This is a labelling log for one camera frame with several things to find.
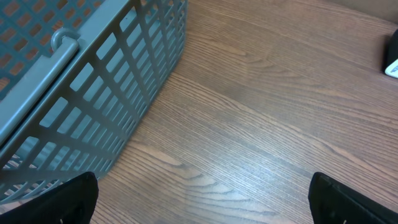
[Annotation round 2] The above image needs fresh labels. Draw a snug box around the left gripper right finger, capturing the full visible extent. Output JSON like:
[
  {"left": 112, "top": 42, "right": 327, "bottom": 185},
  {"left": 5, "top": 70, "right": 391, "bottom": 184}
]
[{"left": 308, "top": 172, "right": 397, "bottom": 224}]

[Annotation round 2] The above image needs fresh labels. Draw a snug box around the grey plastic basket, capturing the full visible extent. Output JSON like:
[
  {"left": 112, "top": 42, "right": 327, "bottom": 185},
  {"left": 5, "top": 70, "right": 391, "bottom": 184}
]
[{"left": 1, "top": 1, "right": 188, "bottom": 204}]

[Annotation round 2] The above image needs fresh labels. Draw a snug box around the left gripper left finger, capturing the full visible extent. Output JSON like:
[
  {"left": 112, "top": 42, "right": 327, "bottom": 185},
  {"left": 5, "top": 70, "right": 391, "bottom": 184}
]
[{"left": 1, "top": 172, "right": 99, "bottom": 224}]

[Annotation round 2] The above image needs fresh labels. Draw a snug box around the white barcode scanner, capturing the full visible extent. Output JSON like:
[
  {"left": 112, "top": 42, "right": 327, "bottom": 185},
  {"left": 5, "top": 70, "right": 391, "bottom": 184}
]
[{"left": 384, "top": 30, "right": 398, "bottom": 78}]

